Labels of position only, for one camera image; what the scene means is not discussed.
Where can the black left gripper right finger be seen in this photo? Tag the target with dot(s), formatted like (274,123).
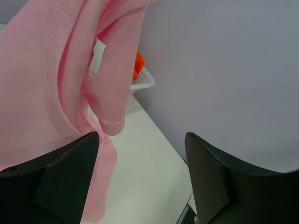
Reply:
(228,190)

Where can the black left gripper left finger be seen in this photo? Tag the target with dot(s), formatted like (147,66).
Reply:
(52,188)

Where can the pink t shirt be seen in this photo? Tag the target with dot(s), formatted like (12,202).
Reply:
(66,68)

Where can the white plastic basket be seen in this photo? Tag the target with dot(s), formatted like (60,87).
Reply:
(144,81)

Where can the orange t shirt in basket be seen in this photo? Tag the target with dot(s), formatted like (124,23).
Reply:
(139,64)

